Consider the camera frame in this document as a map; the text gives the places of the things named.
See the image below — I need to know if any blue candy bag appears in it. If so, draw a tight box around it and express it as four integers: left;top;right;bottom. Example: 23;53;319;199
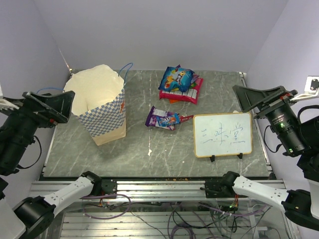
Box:
158;67;194;92

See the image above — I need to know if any red white snack bag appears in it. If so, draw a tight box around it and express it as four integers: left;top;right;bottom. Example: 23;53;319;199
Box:
159;78;204;105

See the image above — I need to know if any orange snack packet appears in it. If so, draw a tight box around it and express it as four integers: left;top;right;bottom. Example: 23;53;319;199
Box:
169;99;179;104

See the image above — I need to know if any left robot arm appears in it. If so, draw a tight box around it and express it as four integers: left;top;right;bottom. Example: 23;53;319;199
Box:
0;91;106;239

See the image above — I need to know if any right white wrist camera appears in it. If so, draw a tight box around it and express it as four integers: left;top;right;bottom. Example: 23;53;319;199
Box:
291;76;319;102

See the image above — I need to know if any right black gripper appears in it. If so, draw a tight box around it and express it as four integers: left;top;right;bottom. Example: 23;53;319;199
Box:
232;84;307;154

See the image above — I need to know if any blue checkered paper bag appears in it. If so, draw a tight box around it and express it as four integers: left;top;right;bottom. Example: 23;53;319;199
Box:
37;64;126;146

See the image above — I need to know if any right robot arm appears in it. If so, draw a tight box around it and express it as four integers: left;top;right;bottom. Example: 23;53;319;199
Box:
201;83;319;231

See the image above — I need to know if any green yellow candy bag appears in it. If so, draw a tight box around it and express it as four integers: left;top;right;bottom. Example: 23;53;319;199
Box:
189;74;199;89

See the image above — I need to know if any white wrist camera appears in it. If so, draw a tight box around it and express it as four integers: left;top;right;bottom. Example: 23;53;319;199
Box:
291;76;319;102
0;87;23;116

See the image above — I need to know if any small whiteboard with writing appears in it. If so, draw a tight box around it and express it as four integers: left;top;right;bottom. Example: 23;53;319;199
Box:
193;113;253;158

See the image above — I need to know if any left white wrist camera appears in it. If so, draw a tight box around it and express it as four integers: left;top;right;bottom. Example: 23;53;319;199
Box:
0;87;23;116

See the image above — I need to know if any purple candy packet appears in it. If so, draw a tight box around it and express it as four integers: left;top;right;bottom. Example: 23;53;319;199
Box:
145;106;175;131

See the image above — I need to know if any small red snack packet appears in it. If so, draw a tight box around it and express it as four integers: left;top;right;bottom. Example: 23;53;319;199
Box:
179;115;194;123

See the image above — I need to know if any brown m&m's packet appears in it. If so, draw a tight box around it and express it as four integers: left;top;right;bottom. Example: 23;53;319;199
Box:
157;113;180;127

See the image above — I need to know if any aluminium rail frame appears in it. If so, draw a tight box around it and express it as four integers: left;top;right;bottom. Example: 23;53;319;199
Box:
29;70;300;239

